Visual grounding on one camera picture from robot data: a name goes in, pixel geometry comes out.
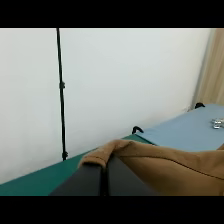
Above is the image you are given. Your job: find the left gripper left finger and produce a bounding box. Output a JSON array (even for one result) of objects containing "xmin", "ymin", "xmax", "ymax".
[{"xmin": 49, "ymin": 162, "xmax": 103, "ymax": 197}]

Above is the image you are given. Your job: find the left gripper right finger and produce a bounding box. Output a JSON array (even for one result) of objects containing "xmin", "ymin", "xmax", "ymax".
[{"xmin": 105, "ymin": 154, "xmax": 160, "ymax": 197}]

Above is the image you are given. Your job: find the brown garment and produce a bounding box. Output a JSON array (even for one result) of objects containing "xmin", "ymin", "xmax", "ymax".
[{"xmin": 78, "ymin": 139, "xmax": 224, "ymax": 197}]

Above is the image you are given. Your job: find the black stand pole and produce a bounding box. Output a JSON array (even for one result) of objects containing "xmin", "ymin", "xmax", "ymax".
[{"xmin": 55, "ymin": 27, "xmax": 69, "ymax": 162}]

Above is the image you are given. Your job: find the beige curtain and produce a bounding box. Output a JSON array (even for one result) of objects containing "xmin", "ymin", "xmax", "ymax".
[{"xmin": 191, "ymin": 27, "xmax": 224, "ymax": 108}]

